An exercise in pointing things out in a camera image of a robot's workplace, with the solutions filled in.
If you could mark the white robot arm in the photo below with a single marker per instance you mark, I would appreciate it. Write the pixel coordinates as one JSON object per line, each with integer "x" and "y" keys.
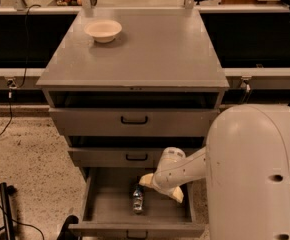
{"x": 246, "y": 165}

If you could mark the black stand lower left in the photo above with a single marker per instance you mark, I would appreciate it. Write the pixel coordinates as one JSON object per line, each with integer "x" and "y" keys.
{"x": 8, "y": 220}

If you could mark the grey drawer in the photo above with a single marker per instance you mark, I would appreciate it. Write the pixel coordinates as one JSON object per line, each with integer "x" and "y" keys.
{"x": 141, "y": 152}
{"x": 108, "y": 208}
{"x": 140, "y": 114}

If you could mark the white bowl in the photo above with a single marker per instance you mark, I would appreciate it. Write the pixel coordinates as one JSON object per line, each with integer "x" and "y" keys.
{"x": 103, "y": 31}

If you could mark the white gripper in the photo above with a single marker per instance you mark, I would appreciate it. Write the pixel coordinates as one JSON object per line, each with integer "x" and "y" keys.
{"x": 160, "y": 182}

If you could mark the grey middle drawer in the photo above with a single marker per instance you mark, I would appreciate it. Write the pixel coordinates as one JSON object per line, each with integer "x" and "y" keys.
{"x": 141, "y": 152}

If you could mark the grey bottom drawer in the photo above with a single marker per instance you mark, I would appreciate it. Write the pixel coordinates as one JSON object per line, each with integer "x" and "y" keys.
{"x": 108, "y": 208}

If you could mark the grey drawer cabinet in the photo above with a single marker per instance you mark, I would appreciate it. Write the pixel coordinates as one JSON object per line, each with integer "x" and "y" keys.
{"x": 158, "y": 50}

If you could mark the grey top drawer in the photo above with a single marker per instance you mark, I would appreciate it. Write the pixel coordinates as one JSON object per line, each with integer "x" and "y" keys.
{"x": 140, "y": 114}

